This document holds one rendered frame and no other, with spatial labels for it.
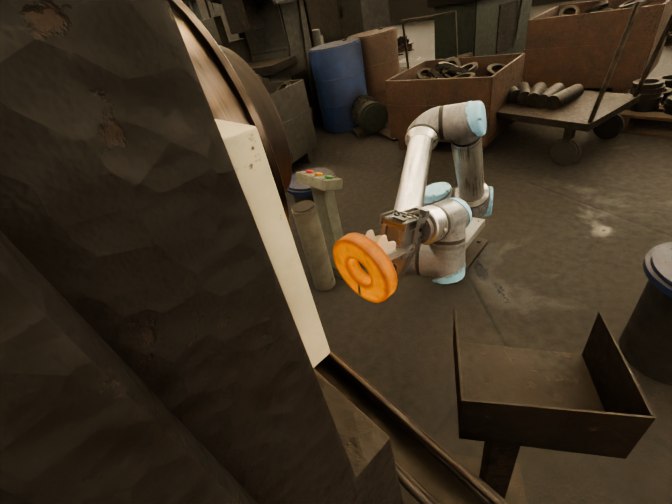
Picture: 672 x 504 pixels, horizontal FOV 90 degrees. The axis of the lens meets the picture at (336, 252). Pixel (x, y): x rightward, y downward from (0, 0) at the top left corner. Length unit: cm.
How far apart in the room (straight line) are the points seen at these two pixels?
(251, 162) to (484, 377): 71
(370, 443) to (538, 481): 100
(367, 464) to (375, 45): 422
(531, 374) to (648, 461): 74
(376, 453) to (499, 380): 43
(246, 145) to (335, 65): 390
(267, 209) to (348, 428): 33
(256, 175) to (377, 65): 426
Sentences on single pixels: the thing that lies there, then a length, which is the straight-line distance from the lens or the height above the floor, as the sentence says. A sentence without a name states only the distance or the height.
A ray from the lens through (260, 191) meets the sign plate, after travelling 18.
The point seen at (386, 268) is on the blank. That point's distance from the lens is 65.
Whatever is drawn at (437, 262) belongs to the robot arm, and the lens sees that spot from 92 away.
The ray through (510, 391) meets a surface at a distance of 81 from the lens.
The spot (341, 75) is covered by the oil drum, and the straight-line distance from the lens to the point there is 408.
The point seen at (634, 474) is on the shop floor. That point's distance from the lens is 149.
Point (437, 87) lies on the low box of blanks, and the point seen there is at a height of 56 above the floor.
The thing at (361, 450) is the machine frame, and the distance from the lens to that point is 45.
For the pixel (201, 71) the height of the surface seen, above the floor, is 124.
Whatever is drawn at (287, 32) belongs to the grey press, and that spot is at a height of 107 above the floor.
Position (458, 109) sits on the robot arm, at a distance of 131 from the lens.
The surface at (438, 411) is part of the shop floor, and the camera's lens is 144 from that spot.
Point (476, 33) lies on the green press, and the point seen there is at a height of 55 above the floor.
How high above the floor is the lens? 128
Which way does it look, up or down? 36 degrees down
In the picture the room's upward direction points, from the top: 14 degrees counter-clockwise
